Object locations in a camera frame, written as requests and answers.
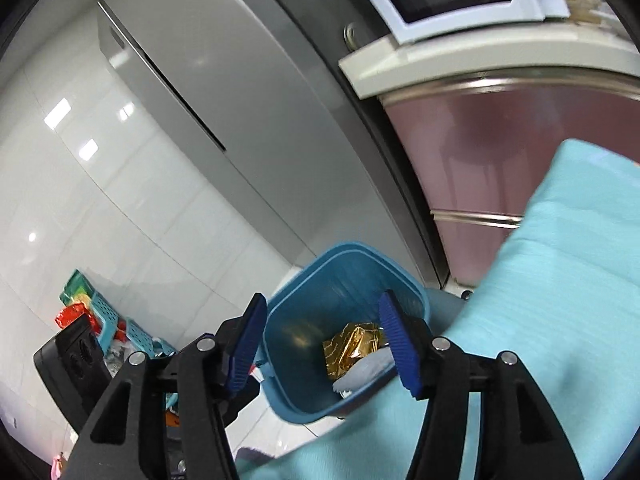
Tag teal plastic basket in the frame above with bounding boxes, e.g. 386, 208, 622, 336
60, 269, 176, 361

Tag blue plastic trash bin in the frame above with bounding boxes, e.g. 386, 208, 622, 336
257, 242, 432, 423

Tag teal and purple tablecloth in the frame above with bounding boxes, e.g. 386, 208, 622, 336
235, 139, 640, 480

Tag grey refrigerator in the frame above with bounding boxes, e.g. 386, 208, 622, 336
97, 0, 451, 286

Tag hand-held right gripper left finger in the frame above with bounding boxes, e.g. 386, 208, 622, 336
65, 292, 268, 480

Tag small gold foil wrapper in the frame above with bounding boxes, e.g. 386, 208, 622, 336
322, 322, 388, 378

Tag pink lower cabinets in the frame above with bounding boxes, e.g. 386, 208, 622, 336
377, 77, 640, 286

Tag beige kitchen countertop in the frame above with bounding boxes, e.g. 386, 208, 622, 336
339, 12, 640, 101

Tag red snack packet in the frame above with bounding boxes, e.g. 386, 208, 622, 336
55, 304, 94, 329

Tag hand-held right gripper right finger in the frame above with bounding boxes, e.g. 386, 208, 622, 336
378, 290, 586, 480

